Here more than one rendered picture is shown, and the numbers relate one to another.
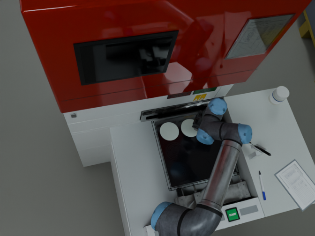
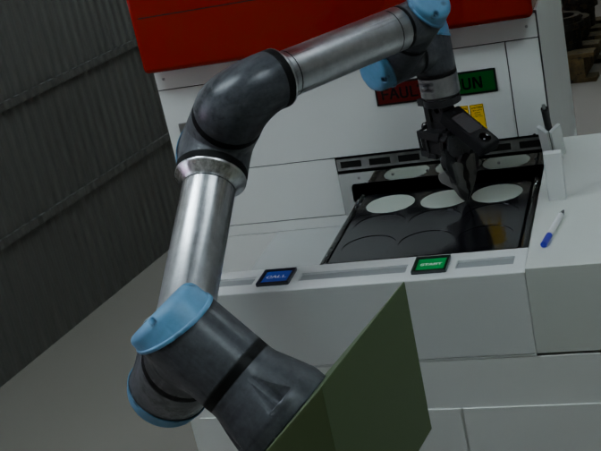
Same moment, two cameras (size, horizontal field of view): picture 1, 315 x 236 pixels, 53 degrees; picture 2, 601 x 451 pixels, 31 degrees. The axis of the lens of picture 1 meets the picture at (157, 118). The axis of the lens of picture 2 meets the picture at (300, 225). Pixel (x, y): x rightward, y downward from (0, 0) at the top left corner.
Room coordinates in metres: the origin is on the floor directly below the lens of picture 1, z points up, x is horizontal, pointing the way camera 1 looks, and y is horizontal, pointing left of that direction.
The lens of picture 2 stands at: (-0.85, -1.61, 1.65)
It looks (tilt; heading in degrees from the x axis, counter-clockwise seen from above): 20 degrees down; 52
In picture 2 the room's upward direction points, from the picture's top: 12 degrees counter-clockwise
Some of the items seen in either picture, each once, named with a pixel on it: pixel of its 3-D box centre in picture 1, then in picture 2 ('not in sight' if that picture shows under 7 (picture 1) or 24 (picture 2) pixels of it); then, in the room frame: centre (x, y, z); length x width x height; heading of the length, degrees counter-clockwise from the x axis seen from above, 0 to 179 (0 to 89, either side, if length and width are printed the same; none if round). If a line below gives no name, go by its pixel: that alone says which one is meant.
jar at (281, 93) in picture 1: (278, 95); not in sight; (0.95, -0.56, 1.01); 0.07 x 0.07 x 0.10
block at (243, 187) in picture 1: (243, 189); not in sight; (0.44, -0.53, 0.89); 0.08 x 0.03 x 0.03; 32
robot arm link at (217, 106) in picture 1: (215, 109); (429, 46); (0.63, -0.22, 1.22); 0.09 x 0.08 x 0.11; 176
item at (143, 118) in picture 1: (181, 110); (443, 183); (0.73, -0.11, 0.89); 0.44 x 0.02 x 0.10; 122
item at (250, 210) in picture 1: (202, 222); (362, 311); (0.22, -0.37, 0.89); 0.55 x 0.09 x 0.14; 122
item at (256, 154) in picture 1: (256, 150); (554, 158); (0.60, -0.50, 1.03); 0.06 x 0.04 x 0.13; 32
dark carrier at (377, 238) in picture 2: (194, 146); (435, 219); (0.56, -0.23, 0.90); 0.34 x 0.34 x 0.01; 32
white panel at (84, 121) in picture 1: (151, 104); (351, 134); (0.65, 0.05, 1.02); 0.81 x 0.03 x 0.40; 122
